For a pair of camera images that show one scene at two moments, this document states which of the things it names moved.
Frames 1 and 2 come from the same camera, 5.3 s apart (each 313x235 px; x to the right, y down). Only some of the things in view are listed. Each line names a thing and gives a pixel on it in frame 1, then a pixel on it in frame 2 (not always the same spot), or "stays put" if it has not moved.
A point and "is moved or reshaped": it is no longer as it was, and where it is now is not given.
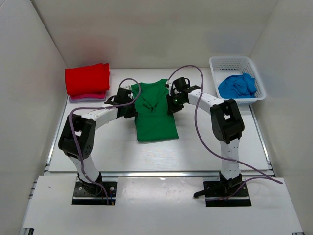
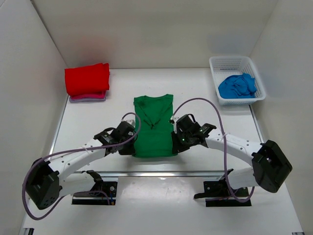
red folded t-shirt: [87, 80] stays put
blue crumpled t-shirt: [237, 86] stays put
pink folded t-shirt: [101, 95] stays put
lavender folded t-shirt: [85, 99] stays put
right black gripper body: [175, 103] → [182, 140]
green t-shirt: [153, 121] is moved or reshaped
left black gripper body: [131, 110] → [127, 148]
